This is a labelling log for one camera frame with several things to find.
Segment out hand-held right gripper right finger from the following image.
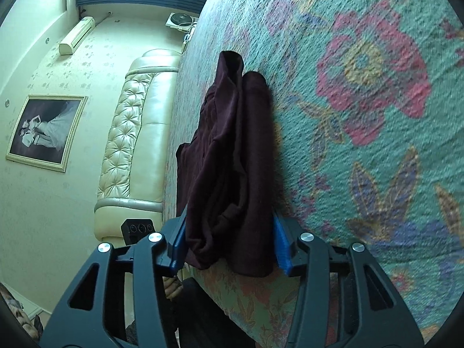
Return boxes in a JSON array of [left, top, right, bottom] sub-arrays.
[[272, 212, 425, 348]]

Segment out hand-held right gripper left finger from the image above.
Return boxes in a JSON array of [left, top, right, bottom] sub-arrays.
[[38, 206, 189, 348]]

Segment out maroon pants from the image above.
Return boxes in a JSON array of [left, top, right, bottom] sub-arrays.
[[176, 50, 276, 278]]

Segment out person's left hand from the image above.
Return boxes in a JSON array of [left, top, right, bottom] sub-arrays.
[[164, 276, 184, 301]]

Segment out cream leather headboard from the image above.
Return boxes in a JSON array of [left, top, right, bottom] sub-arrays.
[[93, 49, 182, 240]]

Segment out floral bed blanket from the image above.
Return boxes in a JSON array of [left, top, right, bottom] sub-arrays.
[[163, 0, 464, 348]]

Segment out white box fan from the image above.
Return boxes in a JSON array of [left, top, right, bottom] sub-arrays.
[[166, 12, 200, 30]]

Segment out framed wall photo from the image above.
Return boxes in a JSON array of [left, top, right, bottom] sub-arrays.
[[5, 94, 88, 173]]

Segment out white wall air conditioner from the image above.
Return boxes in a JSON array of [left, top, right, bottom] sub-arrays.
[[59, 16, 95, 56]]

